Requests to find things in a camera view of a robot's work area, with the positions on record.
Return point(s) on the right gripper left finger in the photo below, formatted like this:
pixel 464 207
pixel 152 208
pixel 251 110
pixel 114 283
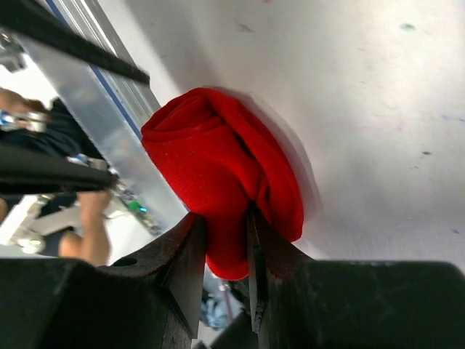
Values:
pixel 148 299

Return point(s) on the red santa sock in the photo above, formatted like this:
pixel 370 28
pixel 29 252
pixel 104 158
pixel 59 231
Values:
pixel 219 158

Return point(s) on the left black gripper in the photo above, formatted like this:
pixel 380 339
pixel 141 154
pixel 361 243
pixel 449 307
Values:
pixel 30 19

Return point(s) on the person in background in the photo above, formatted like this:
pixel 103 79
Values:
pixel 39 163

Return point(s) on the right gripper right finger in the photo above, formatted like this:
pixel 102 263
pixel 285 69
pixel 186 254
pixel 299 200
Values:
pixel 299 302

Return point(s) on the aluminium table frame rail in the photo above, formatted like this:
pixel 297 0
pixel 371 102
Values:
pixel 111 109

